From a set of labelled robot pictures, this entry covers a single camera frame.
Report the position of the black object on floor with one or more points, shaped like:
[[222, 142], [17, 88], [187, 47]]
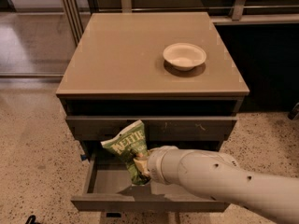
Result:
[[32, 220]]

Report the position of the foam gripper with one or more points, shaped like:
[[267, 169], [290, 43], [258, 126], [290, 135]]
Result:
[[154, 165]]

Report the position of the green jalapeno chip bag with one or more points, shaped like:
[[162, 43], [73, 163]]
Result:
[[128, 144]]

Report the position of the blue cabinet side knob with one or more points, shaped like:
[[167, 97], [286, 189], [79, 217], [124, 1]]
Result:
[[83, 157]]

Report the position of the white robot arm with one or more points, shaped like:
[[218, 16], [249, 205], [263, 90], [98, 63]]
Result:
[[217, 176]]

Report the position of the grey drawer cabinet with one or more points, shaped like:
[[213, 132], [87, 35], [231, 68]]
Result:
[[118, 69]]

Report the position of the open grey middle drawer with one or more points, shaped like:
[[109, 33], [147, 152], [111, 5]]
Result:
[[108, 188]]

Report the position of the white paper bowl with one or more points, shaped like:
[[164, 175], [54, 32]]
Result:
[[184, 56]]

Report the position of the metal shelving frame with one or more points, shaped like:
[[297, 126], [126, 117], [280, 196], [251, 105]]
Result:
[[230, 10]]

